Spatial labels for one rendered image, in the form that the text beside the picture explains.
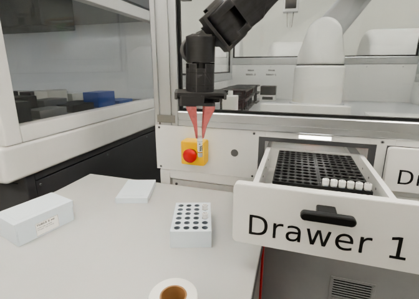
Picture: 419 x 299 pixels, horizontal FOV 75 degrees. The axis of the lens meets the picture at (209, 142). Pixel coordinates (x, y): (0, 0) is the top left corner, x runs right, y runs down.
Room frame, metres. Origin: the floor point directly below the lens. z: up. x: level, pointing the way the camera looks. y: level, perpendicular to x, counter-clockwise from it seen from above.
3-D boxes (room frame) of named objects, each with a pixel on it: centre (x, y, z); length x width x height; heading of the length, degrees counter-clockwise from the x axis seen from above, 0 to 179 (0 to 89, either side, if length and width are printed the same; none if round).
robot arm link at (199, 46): (0.57, 0.02, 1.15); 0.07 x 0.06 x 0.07; 13
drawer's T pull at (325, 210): (0.37, -0.17, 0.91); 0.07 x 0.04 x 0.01; 73
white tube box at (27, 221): (0.56, 0.39, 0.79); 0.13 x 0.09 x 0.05; 149
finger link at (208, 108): (0.57, 0.03, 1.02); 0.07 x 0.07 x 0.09; 5
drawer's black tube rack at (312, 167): (0.58, -0.24, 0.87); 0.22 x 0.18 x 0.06; 163
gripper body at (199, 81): (0.57, 0.02, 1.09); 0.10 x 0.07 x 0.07; 95
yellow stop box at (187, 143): (0.78, 0.04, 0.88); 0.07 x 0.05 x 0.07; 73
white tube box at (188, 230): (0.55, 0.04, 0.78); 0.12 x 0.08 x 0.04; 1
